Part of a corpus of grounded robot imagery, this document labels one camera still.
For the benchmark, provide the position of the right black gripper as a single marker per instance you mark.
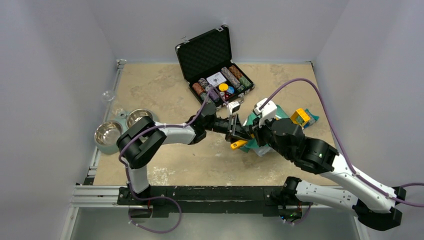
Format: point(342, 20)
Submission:
point(258, 131)

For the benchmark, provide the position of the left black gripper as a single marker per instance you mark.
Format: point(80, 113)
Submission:
point(235, 130)

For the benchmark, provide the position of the yellow plastic scoop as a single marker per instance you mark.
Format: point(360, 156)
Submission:
point(242, 143)

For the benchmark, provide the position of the green dog food bag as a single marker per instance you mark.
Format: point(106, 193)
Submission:
point(263, 133)

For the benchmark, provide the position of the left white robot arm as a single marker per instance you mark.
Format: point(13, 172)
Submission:
point(138, 145)

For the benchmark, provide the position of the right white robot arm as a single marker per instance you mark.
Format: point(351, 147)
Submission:
point(373, 203)

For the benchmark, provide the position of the green double pet bowl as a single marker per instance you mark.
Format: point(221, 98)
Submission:
point(107, 133)

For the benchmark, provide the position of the toy brick block stack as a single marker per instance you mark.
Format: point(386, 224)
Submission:
point(304, 118)

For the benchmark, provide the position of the black poker chip case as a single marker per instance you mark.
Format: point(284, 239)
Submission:
point(207, 60)

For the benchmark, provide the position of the clear glass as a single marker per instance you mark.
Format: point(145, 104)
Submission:
point(108, 97)

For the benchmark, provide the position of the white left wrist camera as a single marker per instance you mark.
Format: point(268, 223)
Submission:
point(233, 107)

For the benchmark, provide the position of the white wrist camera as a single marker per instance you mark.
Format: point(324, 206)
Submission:
point(233, 107)
point(265, 109)

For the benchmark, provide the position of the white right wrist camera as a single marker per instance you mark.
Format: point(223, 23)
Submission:
point(265, 109)

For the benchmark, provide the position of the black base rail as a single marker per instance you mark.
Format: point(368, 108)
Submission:
point(162, 200)

